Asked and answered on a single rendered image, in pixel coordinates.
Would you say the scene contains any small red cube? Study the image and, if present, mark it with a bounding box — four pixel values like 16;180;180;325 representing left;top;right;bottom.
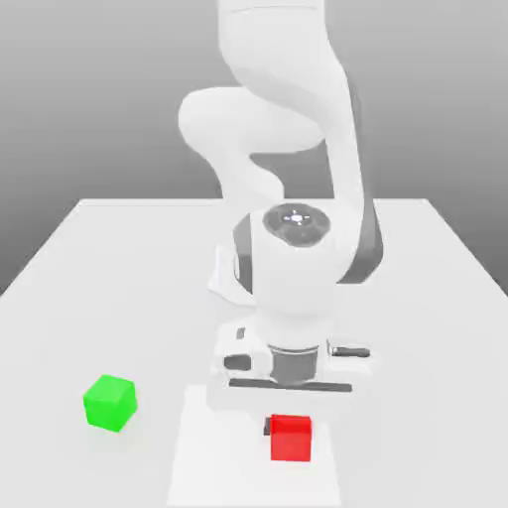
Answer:
270;414;313;463

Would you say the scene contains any small green cube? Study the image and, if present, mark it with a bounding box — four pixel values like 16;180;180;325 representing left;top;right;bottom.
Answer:
82;373;139;434

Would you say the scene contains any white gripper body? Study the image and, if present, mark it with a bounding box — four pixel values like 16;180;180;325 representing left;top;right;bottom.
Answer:
204;367;375;417

